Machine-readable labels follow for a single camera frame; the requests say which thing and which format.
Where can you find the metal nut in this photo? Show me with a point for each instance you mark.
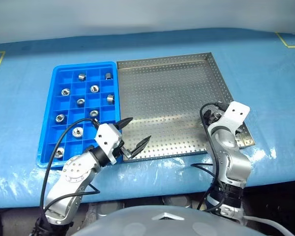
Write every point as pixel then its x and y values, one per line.
pixel 59 118
pixel 59 152

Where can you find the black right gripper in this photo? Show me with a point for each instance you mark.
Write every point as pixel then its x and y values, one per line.
pixel 214 115

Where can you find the blue plastic table cover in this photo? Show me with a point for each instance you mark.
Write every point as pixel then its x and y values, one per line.
pixel 273 86

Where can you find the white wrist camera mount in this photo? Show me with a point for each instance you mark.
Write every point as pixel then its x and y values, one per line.
pixel 237 118
pixel 108 147

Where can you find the perforated metal tray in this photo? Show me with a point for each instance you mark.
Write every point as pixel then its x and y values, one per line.
pixel 162 98

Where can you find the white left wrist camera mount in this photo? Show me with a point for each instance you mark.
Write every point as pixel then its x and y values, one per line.
pixel 108 147

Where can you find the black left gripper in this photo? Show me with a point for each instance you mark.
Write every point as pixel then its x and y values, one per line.
pixel 120 147

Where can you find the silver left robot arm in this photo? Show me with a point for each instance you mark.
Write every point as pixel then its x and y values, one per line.
pixel 76 169

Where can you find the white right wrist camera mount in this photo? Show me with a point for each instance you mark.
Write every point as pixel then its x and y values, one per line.
pixel 237 118

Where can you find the grey round canister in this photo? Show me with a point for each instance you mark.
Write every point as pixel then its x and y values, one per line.
pixel 109 209
pixel 177 201

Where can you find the grey robot torso shell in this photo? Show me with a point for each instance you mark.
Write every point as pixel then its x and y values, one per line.
pixel 137 223

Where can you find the blue compartment tray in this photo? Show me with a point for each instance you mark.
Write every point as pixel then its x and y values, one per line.
pixel 64 108

